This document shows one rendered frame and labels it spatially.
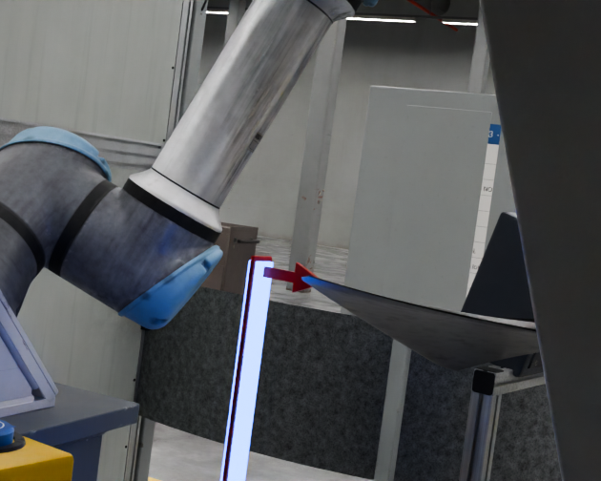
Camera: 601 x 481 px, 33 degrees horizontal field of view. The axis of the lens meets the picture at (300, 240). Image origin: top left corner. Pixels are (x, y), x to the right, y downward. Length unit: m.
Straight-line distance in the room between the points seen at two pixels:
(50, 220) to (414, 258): 6.14
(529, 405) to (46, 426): 1.73
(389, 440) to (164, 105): 1.10
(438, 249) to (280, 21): 6.05
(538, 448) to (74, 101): 1.44
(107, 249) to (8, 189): 0.12
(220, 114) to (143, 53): 1.72
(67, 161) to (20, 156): 0.05
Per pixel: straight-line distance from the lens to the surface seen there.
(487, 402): 1.28
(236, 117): 1.05
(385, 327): 0.78
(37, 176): 1.07
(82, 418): 1.01
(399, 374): 2.48
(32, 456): 0.63
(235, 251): 7.49
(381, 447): 2.52
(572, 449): 0.39
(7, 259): 1.02
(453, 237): 7.03
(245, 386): 0.81
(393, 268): 7.18
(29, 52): 2.50
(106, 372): 2.81
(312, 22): 1.07
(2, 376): 0.99
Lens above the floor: 1.25
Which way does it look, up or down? 3 degrees down
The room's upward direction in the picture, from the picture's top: 8 degrees clockwise
